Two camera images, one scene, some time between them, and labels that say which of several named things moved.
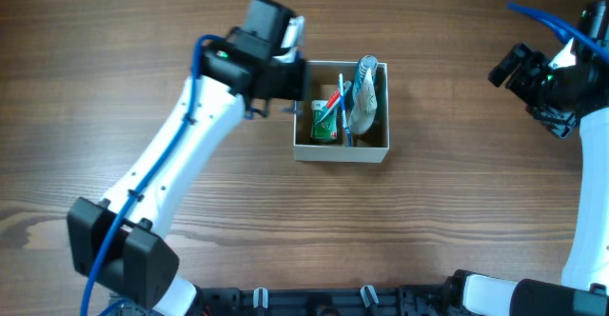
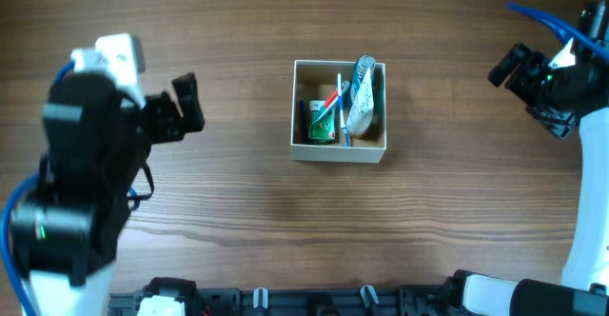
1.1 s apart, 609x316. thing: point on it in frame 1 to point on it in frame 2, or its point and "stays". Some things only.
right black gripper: (516, 75) stays
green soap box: (326, 128) stays
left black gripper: (289, 80) to (162, 117)
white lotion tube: (363, 112) stays
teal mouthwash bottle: (364, 64) stays
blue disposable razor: (293, 110) to (302, 108)
